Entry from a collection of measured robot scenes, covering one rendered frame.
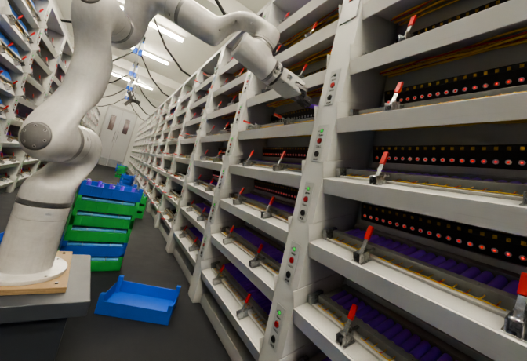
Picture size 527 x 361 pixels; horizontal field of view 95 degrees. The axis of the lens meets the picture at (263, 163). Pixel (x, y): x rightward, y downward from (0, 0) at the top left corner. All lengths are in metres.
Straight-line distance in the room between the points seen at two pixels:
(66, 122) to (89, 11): 0.30
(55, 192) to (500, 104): 1.02
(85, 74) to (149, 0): 0.29
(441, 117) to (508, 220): 0.22
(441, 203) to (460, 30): 0.37
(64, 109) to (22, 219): 0.30
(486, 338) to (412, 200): 0.24
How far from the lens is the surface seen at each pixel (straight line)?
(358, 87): 0.88
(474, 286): 0.62
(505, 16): 0.70
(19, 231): 0.89
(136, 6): 0.96
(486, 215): 0.56
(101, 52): 0.88
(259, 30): 0.86
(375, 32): 1.01
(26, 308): 0.84
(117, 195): 1.60
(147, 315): 1.30
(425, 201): 0.59
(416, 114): 0.66
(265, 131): 1.10
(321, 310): 0.80
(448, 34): 0.73
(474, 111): 0.62
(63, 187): 0.87
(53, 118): 0.82
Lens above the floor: 0.67
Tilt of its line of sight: 5 degrees up
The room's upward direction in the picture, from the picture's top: 14 degrees clockwise
